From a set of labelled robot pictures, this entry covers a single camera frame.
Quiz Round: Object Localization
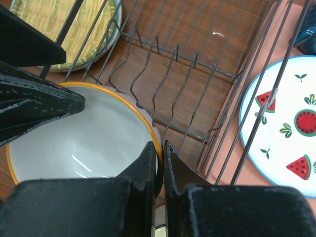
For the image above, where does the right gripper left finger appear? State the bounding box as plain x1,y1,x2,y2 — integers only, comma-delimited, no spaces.
0,6,85,145

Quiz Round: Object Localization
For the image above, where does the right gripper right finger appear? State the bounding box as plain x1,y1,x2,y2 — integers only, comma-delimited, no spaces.
0,142,316,237

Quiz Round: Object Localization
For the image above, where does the white bowl orange rim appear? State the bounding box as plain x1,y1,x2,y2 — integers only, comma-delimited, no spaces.
5,82,163,193

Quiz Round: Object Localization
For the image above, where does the woven bamboo tray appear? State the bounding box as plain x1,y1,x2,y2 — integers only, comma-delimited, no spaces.
10,0,119,72

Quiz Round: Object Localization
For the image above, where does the cream mug black handle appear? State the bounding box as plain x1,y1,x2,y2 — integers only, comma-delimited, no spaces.
155,205,167,237

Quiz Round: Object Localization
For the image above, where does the pink plastic tray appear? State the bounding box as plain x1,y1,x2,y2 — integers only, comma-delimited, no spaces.
197,0,309,185

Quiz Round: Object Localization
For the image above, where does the watermelon pattern plate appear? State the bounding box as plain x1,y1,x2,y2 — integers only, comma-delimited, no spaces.
248,55,316,198

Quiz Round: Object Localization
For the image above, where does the blue ceramic mug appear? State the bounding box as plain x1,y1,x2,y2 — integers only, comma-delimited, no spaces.
294,14,316,55

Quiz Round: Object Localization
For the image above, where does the black wire dish rack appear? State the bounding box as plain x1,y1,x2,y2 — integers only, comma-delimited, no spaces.
39,0,316,186

